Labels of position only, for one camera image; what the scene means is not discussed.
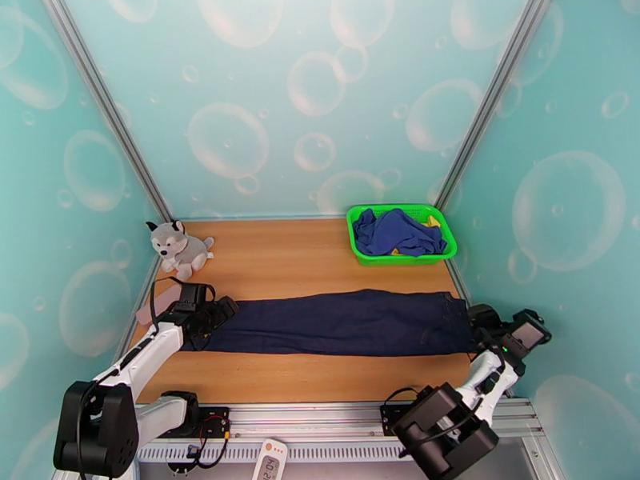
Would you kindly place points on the dark blue denim trousers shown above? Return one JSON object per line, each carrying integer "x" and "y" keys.
{"x": 350, "y": 323}

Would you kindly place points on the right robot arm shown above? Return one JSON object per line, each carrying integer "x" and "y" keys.
{"x": 440, "y": 433}

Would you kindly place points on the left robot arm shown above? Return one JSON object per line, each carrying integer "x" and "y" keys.
{"x": 150, "y": 351}

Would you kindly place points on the pink case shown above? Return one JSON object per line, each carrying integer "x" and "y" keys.
{"x": 150, "y": 313}

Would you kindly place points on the grey husky plush toy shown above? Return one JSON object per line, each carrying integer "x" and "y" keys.
{"x": 180, "y": 248}

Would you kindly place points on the green plastic basket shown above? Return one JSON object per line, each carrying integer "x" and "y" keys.
{"x": 400, "y": 260}

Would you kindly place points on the yellow cloth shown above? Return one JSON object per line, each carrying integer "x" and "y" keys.
{"x": 432, "y": 222}

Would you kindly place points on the crumpled blue garment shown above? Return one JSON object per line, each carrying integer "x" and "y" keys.
{"x": 395, "y": 236}

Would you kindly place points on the white digital timer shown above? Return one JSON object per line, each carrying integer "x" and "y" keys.
{"x": 270, "y": 461}

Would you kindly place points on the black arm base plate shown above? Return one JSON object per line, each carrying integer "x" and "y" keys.
{"x": 215, "y": 418}
{"x": 390, "y": 418}

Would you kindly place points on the aluminium frame rail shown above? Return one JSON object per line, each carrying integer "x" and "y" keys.
{"x": 310, "y": 418}

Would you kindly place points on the aluminium corner post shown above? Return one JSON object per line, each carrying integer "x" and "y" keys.
{"x": 107, "y": 108}
{"x": 492, "y": 98}

